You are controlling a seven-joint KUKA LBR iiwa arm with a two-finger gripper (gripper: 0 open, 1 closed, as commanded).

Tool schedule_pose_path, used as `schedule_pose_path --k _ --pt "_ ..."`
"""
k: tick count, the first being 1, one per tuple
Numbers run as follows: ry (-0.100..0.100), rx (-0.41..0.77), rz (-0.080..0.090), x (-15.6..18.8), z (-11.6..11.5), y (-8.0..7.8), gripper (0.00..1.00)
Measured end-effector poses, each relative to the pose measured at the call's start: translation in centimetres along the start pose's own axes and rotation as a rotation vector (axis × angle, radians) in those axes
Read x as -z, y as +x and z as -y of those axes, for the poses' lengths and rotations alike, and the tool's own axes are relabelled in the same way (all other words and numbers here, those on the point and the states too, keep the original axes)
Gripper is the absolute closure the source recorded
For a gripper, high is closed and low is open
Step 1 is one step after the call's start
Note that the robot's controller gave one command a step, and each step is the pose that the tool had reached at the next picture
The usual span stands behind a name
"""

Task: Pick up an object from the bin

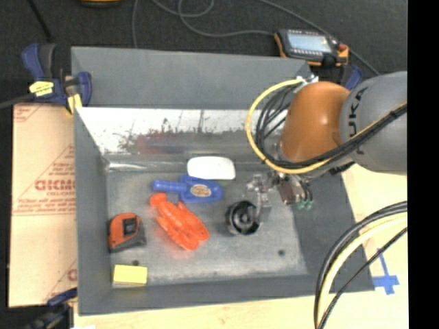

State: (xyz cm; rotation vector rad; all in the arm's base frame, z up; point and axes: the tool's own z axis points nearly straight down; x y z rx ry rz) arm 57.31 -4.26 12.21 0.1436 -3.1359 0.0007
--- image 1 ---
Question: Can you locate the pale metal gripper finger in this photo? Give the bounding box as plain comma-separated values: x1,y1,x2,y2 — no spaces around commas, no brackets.
254,195,273,224
246,173,275,199

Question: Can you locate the white oval soap bar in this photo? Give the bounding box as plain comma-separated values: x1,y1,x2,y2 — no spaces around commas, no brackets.
186,156,237,182

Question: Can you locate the blue plastic scoop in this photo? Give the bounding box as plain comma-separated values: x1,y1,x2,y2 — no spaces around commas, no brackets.
151,174,224,204

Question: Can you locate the grey metal bin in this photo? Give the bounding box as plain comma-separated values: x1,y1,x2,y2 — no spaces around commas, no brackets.
70,46,375,315

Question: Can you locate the orange plastic ribbed toy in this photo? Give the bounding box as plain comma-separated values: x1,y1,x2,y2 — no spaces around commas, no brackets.
149,193,211,252

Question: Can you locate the orange and black tape measure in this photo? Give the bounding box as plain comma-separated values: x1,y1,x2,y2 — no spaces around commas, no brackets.
107,212,147,253

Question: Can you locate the yellow sponge block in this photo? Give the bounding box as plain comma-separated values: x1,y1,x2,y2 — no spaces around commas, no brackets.
112,264,149,286

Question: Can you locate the brown cardboard board red print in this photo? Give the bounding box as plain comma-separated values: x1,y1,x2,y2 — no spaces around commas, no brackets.
7,102,78,308

